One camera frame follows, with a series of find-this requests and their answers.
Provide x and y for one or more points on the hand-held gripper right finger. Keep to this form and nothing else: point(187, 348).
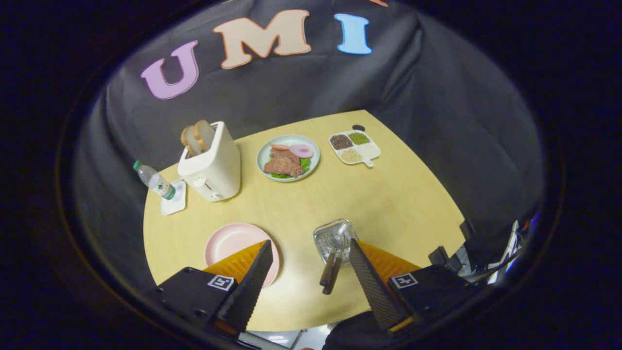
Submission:
point(374, 287)

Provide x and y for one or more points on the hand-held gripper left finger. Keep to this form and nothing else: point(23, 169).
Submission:
point(250, 287)

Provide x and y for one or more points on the pink round plate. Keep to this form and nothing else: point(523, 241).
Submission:
point(233, 243)

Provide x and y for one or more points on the black table clamp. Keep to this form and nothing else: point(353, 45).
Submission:
point(467, 228)
point(440, 255)

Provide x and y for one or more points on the white square coaster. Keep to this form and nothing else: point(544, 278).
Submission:
point(174, 205)

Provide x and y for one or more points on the cream toaster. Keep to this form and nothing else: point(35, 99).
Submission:
point(214, 175)

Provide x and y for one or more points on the brown steak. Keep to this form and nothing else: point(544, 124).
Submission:
point(284, 165)

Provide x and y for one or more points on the pale green food plate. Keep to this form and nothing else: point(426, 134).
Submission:
point(262, 158)

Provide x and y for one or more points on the green lettuce leaf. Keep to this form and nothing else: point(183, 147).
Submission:
point(306, 165)

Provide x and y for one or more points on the white divided seasoning dish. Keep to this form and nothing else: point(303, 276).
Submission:
point(370, 151)

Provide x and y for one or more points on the clear plastic water bottle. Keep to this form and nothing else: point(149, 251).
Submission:
point(158, 183)

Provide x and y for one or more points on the white and black equipment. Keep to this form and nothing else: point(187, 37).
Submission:
point(508, 248)

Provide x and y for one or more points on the red tomato slice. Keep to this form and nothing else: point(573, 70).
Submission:
point(279, 147)

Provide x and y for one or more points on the pink ham slice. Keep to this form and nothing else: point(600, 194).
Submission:
point(301, 150)

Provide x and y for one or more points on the black backdrop cloth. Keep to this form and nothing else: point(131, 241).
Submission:
point(437, 121)

